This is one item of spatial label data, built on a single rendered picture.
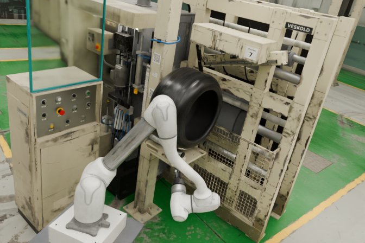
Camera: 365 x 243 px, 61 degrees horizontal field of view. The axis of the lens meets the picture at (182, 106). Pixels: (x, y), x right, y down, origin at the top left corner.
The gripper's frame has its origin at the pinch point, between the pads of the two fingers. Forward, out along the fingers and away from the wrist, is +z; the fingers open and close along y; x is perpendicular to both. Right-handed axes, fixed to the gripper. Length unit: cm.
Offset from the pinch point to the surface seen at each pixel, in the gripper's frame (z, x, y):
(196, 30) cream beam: 87, 26, -39
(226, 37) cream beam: 70, 46, -40
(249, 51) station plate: 54, 59, -36
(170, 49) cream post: 74, 4, -36
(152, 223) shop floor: 3, -43, 99
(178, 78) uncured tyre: 46, 8, -30
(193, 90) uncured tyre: 34.7, 17.3, -27.1
